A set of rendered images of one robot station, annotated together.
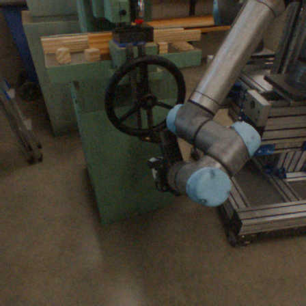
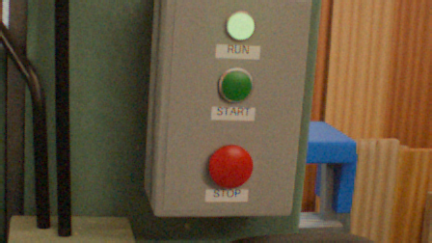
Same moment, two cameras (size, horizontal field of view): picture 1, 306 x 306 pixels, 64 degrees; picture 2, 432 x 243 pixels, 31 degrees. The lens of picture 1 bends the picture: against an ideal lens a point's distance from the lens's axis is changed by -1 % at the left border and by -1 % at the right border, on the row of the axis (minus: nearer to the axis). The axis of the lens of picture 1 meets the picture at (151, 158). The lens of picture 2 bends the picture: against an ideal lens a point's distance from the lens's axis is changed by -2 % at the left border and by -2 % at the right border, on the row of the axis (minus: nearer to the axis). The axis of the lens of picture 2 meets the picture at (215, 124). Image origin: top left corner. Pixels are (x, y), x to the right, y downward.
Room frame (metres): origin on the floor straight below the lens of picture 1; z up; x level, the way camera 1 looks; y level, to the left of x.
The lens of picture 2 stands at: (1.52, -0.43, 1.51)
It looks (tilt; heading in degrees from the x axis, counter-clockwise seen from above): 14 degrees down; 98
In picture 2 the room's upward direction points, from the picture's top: 4 degrees clockwise
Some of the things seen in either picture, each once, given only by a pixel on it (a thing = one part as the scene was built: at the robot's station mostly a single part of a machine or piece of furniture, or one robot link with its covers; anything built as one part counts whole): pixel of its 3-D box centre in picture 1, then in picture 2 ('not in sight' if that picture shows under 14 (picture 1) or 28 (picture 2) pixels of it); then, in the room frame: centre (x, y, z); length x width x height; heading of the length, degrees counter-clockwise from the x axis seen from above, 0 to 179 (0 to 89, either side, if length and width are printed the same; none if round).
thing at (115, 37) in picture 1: (133, 33); not in sight; (0.92, 0.06, 0.99); 0.13 x 0.11 x 0.06; 110
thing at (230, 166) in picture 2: not in sight; (230, 166); (1.46, 0.08, 1.36); 0.03 x 0.01 x 0.03; 20
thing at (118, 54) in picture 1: (132, 55); not in sight; (0.92, 0.07, 0.92); 0.15 x 0.13 x 0.09; 110
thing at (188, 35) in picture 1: (136, 40); not in sight; (1.13, 0.06, 0.92); 0.60 x 0.02 x 0.04; 110
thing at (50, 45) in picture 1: (118, 39); not in sight; (1.12, 0.14, 0.93); 0.60 x 0.02 x 0.05; 110
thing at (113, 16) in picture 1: (116, 11); not in sight; (1.12, 0.14, 1.03); 0.14 x 0.07 x 0.09; 20
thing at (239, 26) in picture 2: not in sight; (241, 26); (1.46, 0.08, 1.46); 0.02 x 0.01 x 0.02; 20
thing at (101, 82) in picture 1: (124, 70); not in sight; (1.04, 0.11, 0.82); 0.40 x 0.21 x 0.04; 110
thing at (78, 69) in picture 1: (127, 61); not in sight; (1.00, 0.10, 0.87); 0.61 x 0.30 x 0.06; 110
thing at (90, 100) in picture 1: (115, 72); not in sight; (1.22, 0.18, 0.76); 0.57 x 0.45 x 0.09; 20
